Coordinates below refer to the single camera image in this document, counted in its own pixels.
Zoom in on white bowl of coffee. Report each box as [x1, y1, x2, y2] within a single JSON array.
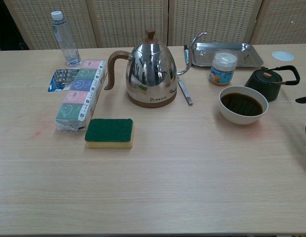
[[219, 85, 269, 125]]

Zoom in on small black teapot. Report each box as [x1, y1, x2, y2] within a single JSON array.
[[244, 65, 301, 102]]

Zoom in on white round table grommet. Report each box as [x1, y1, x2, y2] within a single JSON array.
[[271, 50, 296, 61]]

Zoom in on stainless steel tray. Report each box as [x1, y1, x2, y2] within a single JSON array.
[[191, 42, 264, 69]]

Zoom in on small jar with white lid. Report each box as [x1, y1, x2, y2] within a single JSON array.
[[208, 50, 237, 86]]

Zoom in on white metal tongs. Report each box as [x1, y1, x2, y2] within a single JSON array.
[[177, 76, 193, 106]]

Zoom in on green black marker pen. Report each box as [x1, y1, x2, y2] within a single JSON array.
[[184, 44, 192, 69]]

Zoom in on stainless steel gooseneck kettle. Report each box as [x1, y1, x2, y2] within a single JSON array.
[[104, 29, 207, 109]]

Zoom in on wooden woven folding screen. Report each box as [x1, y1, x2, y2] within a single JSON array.
[[2, 0, 306, 50]]

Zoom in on green yellow sponge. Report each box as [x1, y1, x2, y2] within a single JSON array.
[[84, 118, 135, 150]]

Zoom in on colourful tissue multipack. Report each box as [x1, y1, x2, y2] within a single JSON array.
[[55, 59, 107, 133]]

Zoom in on clear plastic water bottle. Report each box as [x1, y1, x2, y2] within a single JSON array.
[[51, 11, 82, 67]]

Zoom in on blue blister pack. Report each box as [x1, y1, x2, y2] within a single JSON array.
[[47, 68, 81, 92]]

